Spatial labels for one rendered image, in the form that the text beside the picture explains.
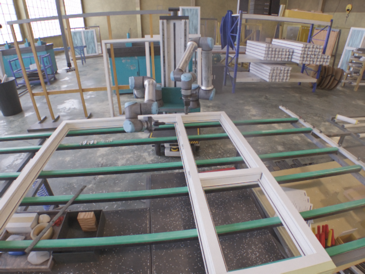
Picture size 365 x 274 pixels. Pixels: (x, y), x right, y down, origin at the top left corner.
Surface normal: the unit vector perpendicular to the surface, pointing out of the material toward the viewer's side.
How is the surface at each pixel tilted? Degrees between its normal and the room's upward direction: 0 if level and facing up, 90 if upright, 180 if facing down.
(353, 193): 0
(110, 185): 0
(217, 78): 90
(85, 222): 90
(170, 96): 90
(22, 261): 0
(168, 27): 90
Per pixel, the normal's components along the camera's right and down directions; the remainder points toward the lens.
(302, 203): 0.00, -0.87
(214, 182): 0.13, 0.50
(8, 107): 0.53, 0.48
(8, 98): 0.75, 0.39
